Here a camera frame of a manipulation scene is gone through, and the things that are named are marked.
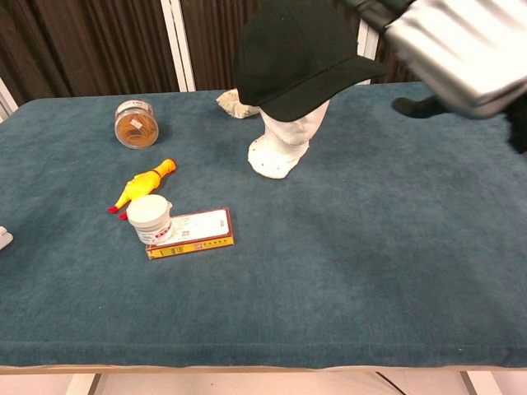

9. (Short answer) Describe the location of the right robot hand black silver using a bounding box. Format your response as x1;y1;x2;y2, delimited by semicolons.
340;0;527;121

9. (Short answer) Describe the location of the black baseball cap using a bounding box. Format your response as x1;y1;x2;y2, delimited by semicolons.
233;0;390;123

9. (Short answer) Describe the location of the white foam mannequin head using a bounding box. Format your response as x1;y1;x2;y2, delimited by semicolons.
246;100;331;181

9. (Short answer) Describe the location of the blue velvet tablecloth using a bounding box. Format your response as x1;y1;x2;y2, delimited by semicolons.
0;81;527;369

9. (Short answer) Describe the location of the red yellow flat box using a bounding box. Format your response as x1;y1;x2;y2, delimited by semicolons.
145;207;236;261

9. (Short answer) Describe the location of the clear jar of rubber bands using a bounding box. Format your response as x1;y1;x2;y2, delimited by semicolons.
114;98;160;150

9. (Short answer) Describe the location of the metal table leg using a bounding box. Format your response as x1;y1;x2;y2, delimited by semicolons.
83;372;103;395
458;371;476;395

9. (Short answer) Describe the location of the yellow rubber chicken toy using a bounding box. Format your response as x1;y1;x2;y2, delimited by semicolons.
107;158;179;221

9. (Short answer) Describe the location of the white plastic cream jar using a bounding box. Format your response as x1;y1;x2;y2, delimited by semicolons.
125;194;175;244

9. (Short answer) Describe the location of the dark brown curtain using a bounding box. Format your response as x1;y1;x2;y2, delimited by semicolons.
0;0;429;106

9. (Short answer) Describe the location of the white partition post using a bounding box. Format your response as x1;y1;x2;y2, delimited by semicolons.
160;0;197;93
0;76;20;123
353;18;380;86

